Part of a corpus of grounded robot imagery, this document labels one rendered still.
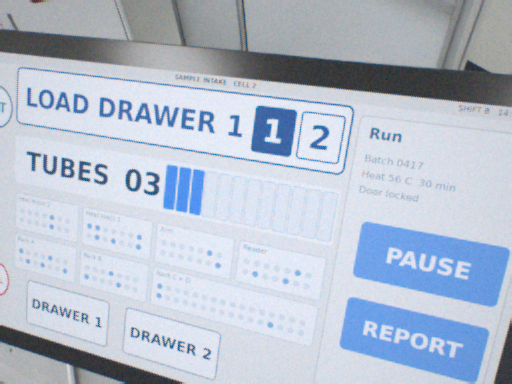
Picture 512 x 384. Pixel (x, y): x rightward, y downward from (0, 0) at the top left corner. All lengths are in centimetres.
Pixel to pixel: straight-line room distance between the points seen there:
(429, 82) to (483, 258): 13
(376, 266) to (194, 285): 15
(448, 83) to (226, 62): 16
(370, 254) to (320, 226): 4
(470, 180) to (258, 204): 15
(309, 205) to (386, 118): 8
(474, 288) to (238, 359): 19
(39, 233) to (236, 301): 20
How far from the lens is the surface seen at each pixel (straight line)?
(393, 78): 29
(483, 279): 32
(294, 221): 30
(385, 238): 30
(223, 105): 31
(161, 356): 39
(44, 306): 44
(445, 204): 30
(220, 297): 34
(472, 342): 34
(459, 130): 30
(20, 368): 118
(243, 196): 31
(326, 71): 30
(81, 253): 40
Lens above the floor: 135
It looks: 48 degrees down
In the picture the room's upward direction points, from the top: 6 degrees counter-clockwise
